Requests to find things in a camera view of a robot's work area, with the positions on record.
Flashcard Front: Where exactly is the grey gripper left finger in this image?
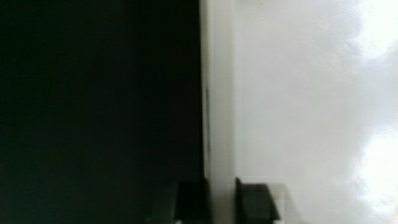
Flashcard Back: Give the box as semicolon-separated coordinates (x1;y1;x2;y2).
147;181;210;224

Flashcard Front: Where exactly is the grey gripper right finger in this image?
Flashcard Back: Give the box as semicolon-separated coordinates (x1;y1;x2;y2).
234;179;281;224

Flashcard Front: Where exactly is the white square table top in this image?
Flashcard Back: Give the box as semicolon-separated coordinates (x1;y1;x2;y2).
199;0;398;224

